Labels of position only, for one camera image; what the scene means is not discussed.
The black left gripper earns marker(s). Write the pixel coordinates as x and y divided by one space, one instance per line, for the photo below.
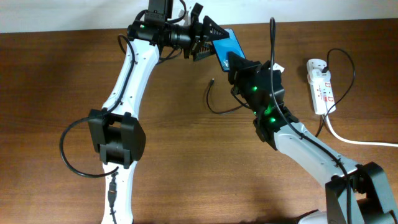
205 33

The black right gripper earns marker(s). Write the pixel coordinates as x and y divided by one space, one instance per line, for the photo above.
244 67

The blue Samsung Galaxy smartphone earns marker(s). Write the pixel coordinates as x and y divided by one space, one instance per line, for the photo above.
223 46

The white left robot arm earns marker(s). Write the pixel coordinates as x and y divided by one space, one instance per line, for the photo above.
117 135

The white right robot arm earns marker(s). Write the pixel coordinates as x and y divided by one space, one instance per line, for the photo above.
355 193

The white charger plug adapter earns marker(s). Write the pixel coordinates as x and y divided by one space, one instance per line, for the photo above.
317 76

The white power strip socket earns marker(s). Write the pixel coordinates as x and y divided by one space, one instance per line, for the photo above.
322 93

